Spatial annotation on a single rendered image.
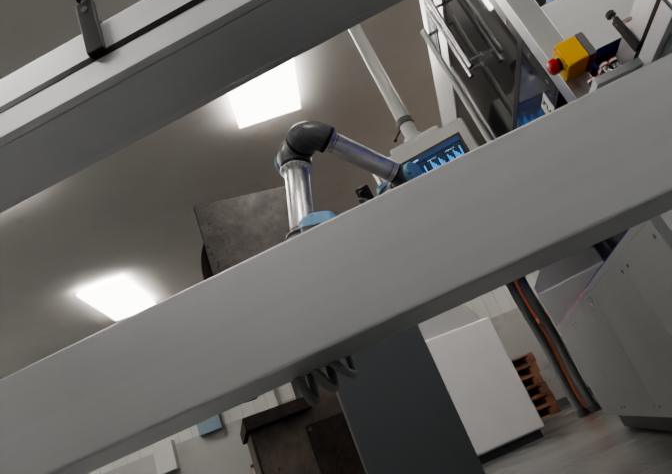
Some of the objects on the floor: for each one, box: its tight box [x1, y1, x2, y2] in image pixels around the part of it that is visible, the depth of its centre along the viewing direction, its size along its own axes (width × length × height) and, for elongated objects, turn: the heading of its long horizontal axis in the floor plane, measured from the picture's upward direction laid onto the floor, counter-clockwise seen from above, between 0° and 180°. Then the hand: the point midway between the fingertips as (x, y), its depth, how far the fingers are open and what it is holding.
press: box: [194, 186, 366, 474], centre depth 487 cm, size 151×135×300 cm
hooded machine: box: [418, 304, 545, 465], centre depth 485 cm, size 77×69×152 cm
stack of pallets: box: [511, 352, 561, 419], centre depth 762 cm, size 118×81×84 cm
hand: (341, 206), depth 177 cm, fingers open, 14 cm apart
